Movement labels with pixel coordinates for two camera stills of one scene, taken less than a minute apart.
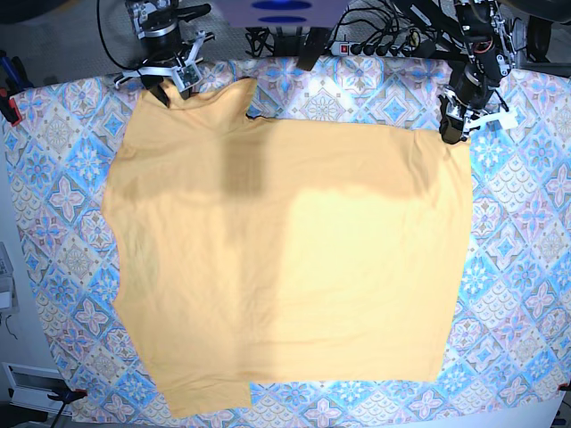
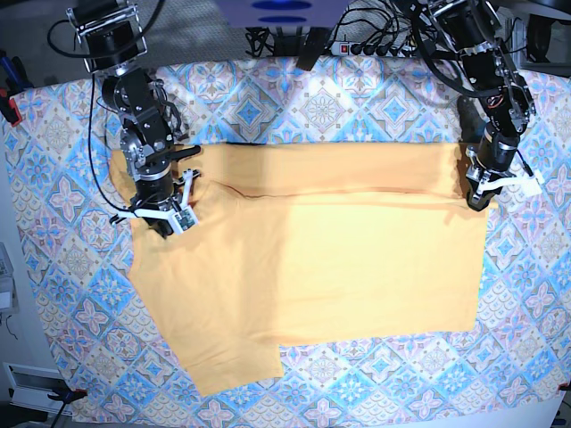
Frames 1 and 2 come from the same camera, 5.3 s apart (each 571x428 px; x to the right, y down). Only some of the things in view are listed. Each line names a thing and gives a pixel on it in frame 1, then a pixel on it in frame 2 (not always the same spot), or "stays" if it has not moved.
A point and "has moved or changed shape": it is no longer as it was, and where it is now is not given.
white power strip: [351, 49] stays
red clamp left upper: [9, 108] stays
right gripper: [472, 94] to [492, 156]
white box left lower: [28, 387] stays
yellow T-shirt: [255, 251] has moved or changed shape
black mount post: [314, 44] stays
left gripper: [160, 54] to [149, 193]
